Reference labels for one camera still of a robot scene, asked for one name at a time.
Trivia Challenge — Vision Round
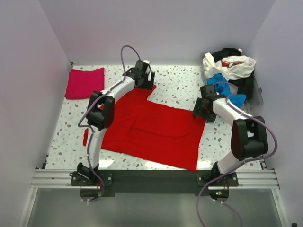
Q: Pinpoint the red t-shirt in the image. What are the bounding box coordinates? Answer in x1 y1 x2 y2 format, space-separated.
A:
82 84 206 172

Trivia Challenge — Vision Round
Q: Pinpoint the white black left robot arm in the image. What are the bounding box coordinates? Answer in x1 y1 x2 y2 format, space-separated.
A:
77 60 155 181

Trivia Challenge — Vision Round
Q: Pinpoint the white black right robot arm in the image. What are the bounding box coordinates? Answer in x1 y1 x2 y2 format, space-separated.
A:
192 85 268 179

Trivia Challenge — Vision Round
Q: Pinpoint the blue t-shirt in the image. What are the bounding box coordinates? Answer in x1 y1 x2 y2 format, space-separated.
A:
206 73 246 108

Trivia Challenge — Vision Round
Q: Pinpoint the clear plastic bin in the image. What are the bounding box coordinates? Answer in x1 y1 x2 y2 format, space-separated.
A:
200 53 264 115

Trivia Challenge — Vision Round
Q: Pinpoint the black t-shirt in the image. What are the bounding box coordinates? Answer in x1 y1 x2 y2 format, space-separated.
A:
211 48 254 100

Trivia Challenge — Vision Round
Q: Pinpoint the white t-shirt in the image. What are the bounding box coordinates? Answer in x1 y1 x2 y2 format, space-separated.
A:
202 52 256 80

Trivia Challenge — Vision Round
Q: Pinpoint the folded pink t-shirt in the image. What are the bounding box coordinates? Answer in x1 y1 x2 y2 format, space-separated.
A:
65 68 105 100

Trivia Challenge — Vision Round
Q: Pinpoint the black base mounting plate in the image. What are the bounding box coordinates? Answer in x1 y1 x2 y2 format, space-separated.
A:
70 169 239 198

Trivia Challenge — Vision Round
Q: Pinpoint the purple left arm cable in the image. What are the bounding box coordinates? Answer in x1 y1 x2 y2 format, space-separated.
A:
78 45 142 203

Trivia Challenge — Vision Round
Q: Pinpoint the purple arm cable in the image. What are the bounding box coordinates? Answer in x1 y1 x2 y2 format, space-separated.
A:
78 45 142 203
196 81 278 227

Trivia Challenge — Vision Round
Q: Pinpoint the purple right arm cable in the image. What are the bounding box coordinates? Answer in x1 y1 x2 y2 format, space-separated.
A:
196 81 278 227

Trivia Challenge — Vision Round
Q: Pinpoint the aluminium rail frame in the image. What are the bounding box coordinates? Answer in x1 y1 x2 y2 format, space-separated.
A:
18 141 292 227

